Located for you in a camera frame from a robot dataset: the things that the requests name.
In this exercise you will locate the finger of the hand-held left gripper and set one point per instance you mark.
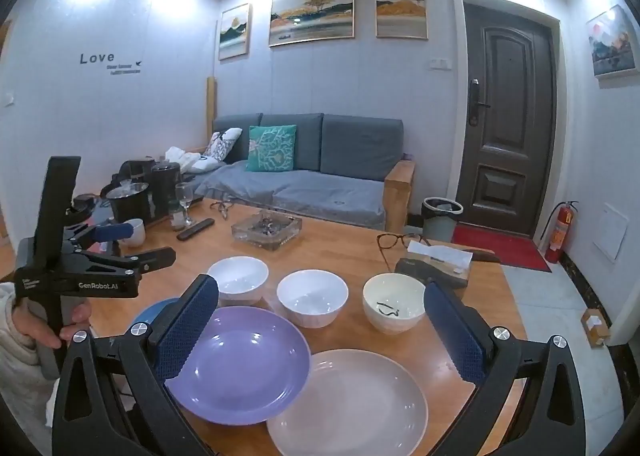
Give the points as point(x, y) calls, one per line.
point(150, 260)
point(112, 231)

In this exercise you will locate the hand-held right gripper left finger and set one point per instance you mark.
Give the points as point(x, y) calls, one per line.
point(187, 331)

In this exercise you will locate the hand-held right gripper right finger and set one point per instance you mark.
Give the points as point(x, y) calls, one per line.
point(455, 336)

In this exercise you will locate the purple plate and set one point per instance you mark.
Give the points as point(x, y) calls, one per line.
point(240, 366)

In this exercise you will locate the cream bowl with dark mark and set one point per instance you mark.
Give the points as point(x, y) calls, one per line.
point(395, 293)

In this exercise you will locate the white bowl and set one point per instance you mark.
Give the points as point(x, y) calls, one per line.
point(237, 276)
point(312, 293)

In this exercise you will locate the person's left hand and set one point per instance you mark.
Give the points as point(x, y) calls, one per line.
point(30, 326)

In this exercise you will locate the white cup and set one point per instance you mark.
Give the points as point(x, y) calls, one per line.
point(135, 233)

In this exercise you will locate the black pot with glass lid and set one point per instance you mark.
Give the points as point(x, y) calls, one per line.
point(130, 206)

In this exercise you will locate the blue plate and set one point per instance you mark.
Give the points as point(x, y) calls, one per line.
point(150, 311)

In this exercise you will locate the small glass jar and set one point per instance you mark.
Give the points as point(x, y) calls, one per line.
point(177, 218)

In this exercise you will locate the black remote control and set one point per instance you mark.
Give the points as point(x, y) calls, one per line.
point(195, 230)

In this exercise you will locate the black tea appliance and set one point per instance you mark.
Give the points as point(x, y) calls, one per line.
point(137, 169)

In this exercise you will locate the black cylindrical kettle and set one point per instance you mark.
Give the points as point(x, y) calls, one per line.
point(165, 191)

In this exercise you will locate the tissue box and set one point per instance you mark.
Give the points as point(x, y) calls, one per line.
point(435, 272)

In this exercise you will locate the wine glass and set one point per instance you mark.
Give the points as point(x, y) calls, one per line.
point(184, 193)

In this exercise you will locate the small metal tongs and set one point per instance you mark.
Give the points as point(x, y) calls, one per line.
point(222, 210)

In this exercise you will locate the red door mat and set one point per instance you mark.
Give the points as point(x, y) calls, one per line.
point(500, 247)

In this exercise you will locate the white clothing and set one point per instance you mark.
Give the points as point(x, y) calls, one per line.
point(187, 158)

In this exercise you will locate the brown eyeglasses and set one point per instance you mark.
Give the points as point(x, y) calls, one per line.
point(387, 242)

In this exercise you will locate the grey trash bin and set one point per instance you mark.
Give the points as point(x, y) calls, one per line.
point(440, 221)

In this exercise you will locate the glass ashtray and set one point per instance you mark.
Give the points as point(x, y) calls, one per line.
point(267, 231)

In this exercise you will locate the pink plate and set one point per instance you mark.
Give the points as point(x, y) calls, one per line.
point(350, 406)

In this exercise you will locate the white patterned pillow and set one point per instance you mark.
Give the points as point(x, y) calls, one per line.
point(220, 143)

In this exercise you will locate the small cardboard box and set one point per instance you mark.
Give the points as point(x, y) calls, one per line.
point(595, 328)

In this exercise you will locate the red fire extinguisher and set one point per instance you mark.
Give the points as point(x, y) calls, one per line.
point(559, 236)

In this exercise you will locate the upright wooden board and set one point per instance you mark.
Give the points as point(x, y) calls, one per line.
point(212, 108)

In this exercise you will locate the teal patterned pillow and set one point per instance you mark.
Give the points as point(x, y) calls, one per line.
point(272, 148)

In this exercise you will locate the grey sofa blanket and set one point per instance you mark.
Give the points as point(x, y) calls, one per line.
point(310, 191)

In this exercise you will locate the dark brown door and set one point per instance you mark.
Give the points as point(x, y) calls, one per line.
point(515, 125)

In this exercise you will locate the small landscape painting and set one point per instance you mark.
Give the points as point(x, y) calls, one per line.
point(234, 31)

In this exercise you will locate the large landscape painting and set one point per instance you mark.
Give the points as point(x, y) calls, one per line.
point(312, 13)

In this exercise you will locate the tall golden landscape painting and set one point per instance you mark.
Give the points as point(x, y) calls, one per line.
point(401, 8)

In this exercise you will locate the wall lettering decal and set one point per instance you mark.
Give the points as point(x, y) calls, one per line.
point(97, 58)

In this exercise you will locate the white wall panel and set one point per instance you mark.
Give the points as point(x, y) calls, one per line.
point(612, 232)

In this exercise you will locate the white light switch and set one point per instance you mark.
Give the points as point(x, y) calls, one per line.
point(440, 64)

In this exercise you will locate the mountain painting white frame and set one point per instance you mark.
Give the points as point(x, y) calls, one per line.
point(611, 43)

